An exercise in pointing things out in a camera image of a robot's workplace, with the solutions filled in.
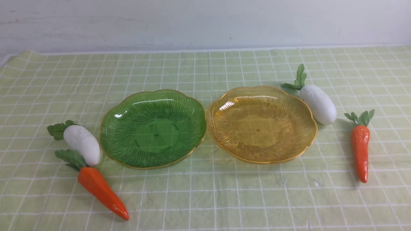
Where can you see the white toy radish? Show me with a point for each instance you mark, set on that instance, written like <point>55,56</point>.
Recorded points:
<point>321,106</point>
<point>78,139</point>

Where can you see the orange toy carrot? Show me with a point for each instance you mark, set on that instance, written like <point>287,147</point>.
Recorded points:
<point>360,136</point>
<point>94,182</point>

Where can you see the green ribbed plastic plate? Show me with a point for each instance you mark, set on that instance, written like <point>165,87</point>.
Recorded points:
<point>152,129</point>

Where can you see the amber ribbed plastic plate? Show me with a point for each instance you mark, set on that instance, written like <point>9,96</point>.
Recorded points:
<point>261,124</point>

